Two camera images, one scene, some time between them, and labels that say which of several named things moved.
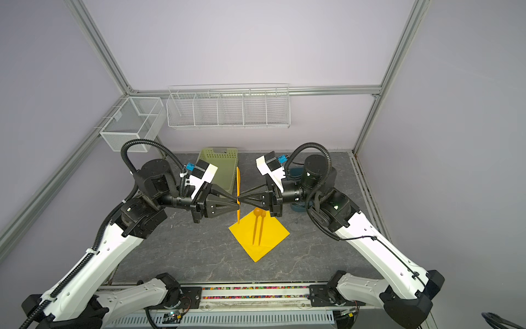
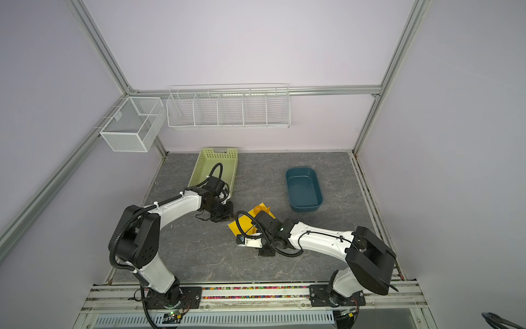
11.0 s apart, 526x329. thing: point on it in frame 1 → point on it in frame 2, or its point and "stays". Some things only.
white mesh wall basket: (136, 118) stays
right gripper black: (277, 199) → (266, 251)
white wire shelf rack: (261, 106) stays
